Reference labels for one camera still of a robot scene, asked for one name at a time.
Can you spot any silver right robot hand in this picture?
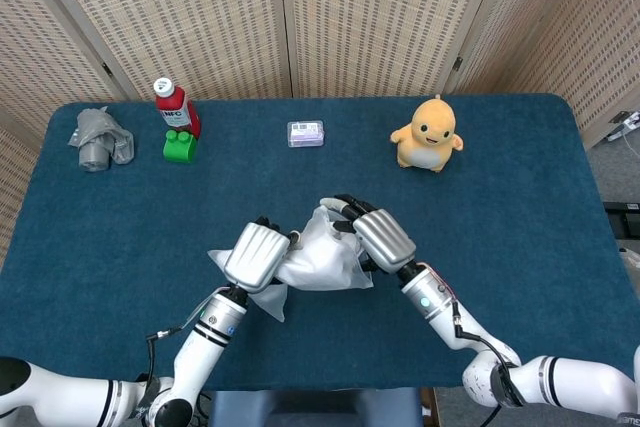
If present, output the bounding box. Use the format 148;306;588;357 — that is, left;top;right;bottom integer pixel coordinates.
319;193;418;277

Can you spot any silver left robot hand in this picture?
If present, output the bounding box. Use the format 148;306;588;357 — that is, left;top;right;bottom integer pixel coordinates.
223;215;304;295

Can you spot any white cloth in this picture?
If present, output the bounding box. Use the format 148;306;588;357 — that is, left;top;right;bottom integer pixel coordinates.
277;206;369;293

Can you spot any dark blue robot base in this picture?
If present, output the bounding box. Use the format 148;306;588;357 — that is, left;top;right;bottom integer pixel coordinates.
207;387;424;427

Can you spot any orange plush dinosaur toy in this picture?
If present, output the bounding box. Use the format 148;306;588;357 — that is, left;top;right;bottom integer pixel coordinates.
389;93;465;173

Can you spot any teal tablecloth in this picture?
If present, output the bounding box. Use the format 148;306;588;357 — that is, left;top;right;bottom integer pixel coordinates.
0;93;640;393

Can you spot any green toy building brick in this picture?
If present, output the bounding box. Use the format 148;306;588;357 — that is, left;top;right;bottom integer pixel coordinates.
162;129;198;165

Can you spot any small clear purple box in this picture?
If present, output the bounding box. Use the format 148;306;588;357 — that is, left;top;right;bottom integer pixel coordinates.
286;119;326;149

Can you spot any red NFC juice bottle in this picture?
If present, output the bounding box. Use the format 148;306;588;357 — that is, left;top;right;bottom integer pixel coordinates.
153;77;203;141

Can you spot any woven folding screen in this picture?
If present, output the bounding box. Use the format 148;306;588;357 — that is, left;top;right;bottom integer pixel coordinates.
0;0;640;268

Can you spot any black equipment box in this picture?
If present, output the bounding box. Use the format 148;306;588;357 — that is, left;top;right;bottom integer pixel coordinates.
603;200;640;241

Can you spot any white power strip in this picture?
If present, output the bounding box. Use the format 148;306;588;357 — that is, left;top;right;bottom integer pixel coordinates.
607;110;640;142

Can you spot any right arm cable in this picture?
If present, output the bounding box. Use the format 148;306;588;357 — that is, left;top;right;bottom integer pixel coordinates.
417;261;524;427

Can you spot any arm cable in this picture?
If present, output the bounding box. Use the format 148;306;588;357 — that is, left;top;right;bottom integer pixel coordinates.
144;296;226;386
417;261;524;427

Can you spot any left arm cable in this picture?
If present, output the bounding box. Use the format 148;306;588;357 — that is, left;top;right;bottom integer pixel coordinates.
144;296;226;386

